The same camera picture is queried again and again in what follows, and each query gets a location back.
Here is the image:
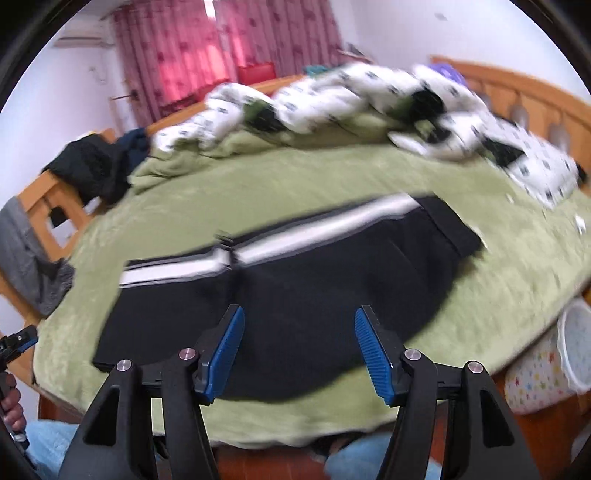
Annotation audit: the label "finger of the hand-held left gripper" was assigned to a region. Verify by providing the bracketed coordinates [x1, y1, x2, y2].
[14, 324, 38, 352]

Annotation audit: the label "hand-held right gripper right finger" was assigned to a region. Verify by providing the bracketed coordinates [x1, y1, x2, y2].
[355, 305, 541, 480]

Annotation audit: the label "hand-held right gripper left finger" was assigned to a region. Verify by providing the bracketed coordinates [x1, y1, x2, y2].
[58, 305, 245, 480]

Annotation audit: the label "black pants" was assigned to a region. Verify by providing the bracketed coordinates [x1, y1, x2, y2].
[92, 194, 485, 402]

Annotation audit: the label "person's left hand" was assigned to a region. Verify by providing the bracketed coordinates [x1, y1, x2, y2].
[0, 385, 27, 446]

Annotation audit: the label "grey jeans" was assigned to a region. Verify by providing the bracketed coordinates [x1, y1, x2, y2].
[0, 200, 77, 317]

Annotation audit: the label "person's right leg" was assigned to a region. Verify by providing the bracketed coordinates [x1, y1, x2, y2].
[323, 431, 446, 480]

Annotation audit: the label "person's leg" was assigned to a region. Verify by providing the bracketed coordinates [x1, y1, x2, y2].
[21, 420, 98, 480]
[323, 431, 446, 480]

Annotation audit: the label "person's left leg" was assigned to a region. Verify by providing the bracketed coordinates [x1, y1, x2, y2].
[21, 420, 98, 480]

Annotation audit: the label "green bed blanket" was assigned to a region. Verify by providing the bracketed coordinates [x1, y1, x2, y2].
[32, 134, 591, 450]

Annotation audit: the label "star print laundry basket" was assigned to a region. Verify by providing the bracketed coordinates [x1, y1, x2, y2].
[503, 299, 591, 416]

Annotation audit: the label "black jacket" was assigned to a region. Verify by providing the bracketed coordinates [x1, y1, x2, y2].
[44, 134, 132, 206]

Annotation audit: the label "navy garment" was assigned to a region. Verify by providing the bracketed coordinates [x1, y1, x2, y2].
[115, 128, 151, 162]

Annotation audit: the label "white floral pillow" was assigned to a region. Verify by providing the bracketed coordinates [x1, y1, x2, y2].
[480, 115, 580, 210]

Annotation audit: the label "white floral quilt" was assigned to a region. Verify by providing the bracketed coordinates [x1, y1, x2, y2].
[129, 62, 527, 185]

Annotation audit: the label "red chair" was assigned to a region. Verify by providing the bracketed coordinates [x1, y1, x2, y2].
[238, 62, 276, 85]

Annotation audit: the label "white air conditioner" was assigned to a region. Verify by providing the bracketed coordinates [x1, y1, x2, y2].
[55, 32, 116, 48]

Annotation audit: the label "pink floral curtain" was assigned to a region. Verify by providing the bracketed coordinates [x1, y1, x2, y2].
[217, 0, 345, 79]
[113, 0, 218, 121]

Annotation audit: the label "wooden bed frame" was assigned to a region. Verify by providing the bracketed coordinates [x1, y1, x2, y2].
[0, 55, 591, 480]

